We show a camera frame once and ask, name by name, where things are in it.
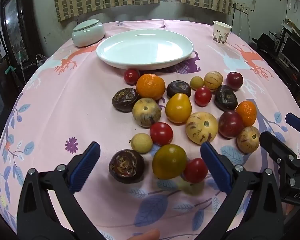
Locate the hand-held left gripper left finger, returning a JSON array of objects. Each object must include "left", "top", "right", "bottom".
[{"left": 17, "top": 141, "right": 101, "bottom": 240}]

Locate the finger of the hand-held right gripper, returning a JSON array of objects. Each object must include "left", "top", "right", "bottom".
[
  {"left": 259, "top": 131, "right": 300, "bottom": 180},
  {"left": 285, "top": 112, "right": 300, "bottom": 140}
]

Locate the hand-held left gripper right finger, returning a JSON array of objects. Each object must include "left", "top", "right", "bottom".
[{"left": 200, "top": 141, "right": 283, "bottom": 240}]

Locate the brown-patched pepino melon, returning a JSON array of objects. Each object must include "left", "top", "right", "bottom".
[
  {"left": 237, "top": 126, "right": 261, "bottom": 154},
  {"left": 132, "top": 97, "right": 162, "bottom": 127}
]

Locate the dark brown water chestnut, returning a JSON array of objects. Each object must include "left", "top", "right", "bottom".
[
  {"left": 109, "top": 149, "right": 145, "bottom": 183},
  {"left": 214, "top": 84, "right": 238, "bottom": 111},
  {"left": 166, "top": 80, "right": 192, "bottom": 99},
  {"left": 112, "top": 88, "right": 140, "bottom": 112}
]

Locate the large pale pepino melon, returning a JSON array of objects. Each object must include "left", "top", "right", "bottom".
[{"left": 185, "top": 112, "right": 219, "bottom": 145}]

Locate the small orange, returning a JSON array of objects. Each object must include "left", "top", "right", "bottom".
[{"left": 235, "top": 100, "right": 257, "bottom": 127}]

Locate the dark red plum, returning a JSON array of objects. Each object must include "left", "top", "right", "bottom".
[
  {"left": 218, "top": 110, "right": 243, "bottom": 139},
  {"left": 226, "top": 72, "right": 244, "bottom": 91}
]

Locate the yellow-green tomato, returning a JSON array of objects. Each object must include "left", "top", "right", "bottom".
[{"left": 152, "top": 144, "right": 188, "bottom": 180}]

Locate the small striped pepino melon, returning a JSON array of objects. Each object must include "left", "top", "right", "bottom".
[{"left": 204, "top": 71, "right": 224, "bottom": 92}]

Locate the large orange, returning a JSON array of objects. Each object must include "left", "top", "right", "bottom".
[{"left": 136, "top": 73, "right": 166, "bottom": 100}]

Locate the white oval plate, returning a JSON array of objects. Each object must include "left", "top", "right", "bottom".
[{"left": 96, "top": 29, "right": 194, "bottom": 71}]

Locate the person's left hand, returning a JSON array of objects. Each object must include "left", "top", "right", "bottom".
[{"left": 129, "top": 229, "right": 161, "bottom": 240}]

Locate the pink printed tablecloth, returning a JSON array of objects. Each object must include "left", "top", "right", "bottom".
[{"left": 0, "top": 20, "right": 300, "bottom": 240}]

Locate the yellow tomato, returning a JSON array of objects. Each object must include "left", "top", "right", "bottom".
[{"left": 165, "top": 93, "right": 192, "bottom": 124}]

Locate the black computer monitor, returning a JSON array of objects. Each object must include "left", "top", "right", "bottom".
[{"left": 280, "top": 36, "right": 300, "bottom": 67}]

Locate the small tan longan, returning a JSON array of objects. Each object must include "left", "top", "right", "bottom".
[{"left": 190, "top": 76, "right": 204, "bottom": 90}]

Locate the black hat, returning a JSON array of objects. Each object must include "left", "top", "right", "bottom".
[{"left": 251, "top": 34, "right": 278, "bottom": 47}]

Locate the small red tomato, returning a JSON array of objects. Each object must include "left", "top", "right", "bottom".
[{"left": 124, "top": 69, "right": 140, "bottom": 85}]

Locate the white plastic bag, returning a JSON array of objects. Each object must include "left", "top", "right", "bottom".
[{"left": 36, "top": 54, "right": 48, "bottom": 68}]

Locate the printed paper cup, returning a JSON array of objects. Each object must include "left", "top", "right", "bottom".
[{"left": 212, "top": 21, "right": 232, "bottom": 45}]

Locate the pale green lidded jar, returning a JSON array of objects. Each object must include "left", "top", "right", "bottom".
[{"left": 72, "top": 19, "right": 105, "bottom": 47}]

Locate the dark framed mirror cabinet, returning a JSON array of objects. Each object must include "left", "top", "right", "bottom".
[{"left": 0, "top": 0, "right": 44, "bottom": 80}]

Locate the white wall socket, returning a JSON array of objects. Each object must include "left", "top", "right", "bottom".
[{"left": 233, "top": 3, "right": 250, "bottom": 13}]

